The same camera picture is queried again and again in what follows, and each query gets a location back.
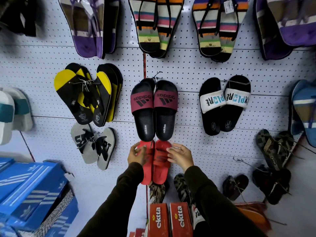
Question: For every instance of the black flip-flop with tan pattern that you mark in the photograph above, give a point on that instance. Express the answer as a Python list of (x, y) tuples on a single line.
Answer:
[(267, 148), (287, 145)]

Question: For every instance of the yellow and black flip-flop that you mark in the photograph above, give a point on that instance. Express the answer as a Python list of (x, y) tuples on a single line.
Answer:
[(103, 96), (70, 96), (76, 67), (116, 81)]

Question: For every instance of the dark brown sandal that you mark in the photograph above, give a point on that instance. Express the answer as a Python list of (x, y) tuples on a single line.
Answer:
[(234, 186)]

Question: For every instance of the small red shoe box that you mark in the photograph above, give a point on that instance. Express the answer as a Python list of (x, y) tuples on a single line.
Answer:
[(138, 233)]

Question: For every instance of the red vertical wall strip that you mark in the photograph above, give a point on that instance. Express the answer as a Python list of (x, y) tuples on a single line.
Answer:
[(144, 66)]

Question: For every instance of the blue striped shoe box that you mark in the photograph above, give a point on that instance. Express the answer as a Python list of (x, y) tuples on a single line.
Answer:
[(5, 164), (29, 185)]

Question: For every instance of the metal pegboard hook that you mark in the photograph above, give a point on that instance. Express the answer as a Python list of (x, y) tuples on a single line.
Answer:
[(246, 164)]

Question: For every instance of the multicolour striped sandal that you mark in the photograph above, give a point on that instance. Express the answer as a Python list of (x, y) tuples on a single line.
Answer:
[(232, 34), (207, 34), (147, 32), (170, 24)]

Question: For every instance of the blue patterned shoe box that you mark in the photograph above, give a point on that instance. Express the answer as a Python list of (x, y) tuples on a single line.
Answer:
[(49, 219)]

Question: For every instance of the person's left thumb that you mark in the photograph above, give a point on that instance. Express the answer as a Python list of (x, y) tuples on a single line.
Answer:
[(137, 148)]

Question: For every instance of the white price tag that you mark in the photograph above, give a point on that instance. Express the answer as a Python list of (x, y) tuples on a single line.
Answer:
[(228, 6)]

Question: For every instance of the person's right forearm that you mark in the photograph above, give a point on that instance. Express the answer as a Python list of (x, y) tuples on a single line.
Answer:
[(217, 207)]

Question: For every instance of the blue striped flip-flop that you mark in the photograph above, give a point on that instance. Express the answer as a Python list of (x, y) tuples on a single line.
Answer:
[(295, 120), (307, 113)]

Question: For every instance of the person's right thumb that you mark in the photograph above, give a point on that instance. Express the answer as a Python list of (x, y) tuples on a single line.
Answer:
[(170, 152)]

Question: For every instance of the black patterned flip-flop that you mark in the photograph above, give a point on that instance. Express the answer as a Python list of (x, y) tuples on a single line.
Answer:
[(183, 188), (157, 192)]

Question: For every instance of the orange footwear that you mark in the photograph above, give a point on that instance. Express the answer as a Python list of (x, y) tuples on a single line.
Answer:
[(254, 214)]

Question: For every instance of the person's right hand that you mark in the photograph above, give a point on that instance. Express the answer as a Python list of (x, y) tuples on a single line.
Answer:
[(183, 158)]

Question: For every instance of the red slide sandal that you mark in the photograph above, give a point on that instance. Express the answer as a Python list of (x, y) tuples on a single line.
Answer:
[(148, 170), (161, 170)]

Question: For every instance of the dark hanging footwear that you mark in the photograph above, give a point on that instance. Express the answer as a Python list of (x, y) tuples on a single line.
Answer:
[(17, 14)]

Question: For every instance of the person's left forearm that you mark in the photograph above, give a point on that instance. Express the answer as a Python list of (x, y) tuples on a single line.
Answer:
[(116, 202)]

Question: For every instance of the person's left hand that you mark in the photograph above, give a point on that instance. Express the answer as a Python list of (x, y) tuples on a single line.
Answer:
[(135, 157)]

